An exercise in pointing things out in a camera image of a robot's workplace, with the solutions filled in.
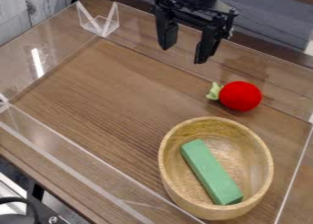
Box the black table clamp mount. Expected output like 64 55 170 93
27 183 70 224

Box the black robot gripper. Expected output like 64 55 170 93
154 0 238 64

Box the green rectangular block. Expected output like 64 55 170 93
179 139 243 206

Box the black cable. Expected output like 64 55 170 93
0 197 32 217

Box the oval wooden bowl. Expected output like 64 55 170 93
158 117 274 220

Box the clear acrylic tray wall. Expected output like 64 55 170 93
0 94 205 224

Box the red plush tomato toy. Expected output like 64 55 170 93
206 81 263 112

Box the clear acrylic corner bracket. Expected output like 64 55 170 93
76 2 120 37

